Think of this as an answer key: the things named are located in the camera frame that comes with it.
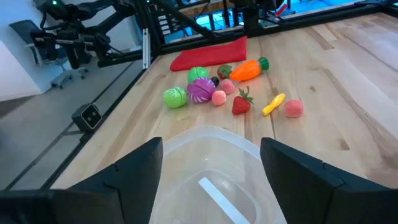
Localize black table-level camera box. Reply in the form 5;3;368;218
71;102;103;134

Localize red handle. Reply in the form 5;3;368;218
273;2;289;18

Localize pink toy peach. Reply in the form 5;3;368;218
283;98;305;119
211;90;227;106
219;78;236;95

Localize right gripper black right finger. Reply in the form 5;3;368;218
259;136;398;224

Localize white metal bracket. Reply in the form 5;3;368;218
142;27;152;70

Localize green round toy vegetable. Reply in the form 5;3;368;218
187;66;210;84
162;86;188;110

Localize large red toy strawberry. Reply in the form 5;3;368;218
231;86;255;116

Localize orange toy carrot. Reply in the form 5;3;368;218
229;57;270;83

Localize clear plastic tupperware container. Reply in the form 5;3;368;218
148;125;289;224

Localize small red toy strawberry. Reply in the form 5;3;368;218
216;63;234;80

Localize red cloth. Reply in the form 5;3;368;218
169;35;249;72

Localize yellow toy banana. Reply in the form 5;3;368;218
262;93;286;117

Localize black aluminium table frame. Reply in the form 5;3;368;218
96;0;398;68

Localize grey office chair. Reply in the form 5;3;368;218
8;19;90;90

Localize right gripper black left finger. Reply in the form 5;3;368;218
0;136;164;224

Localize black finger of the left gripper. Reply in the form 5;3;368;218
42;42;60;62
66;45;81;70

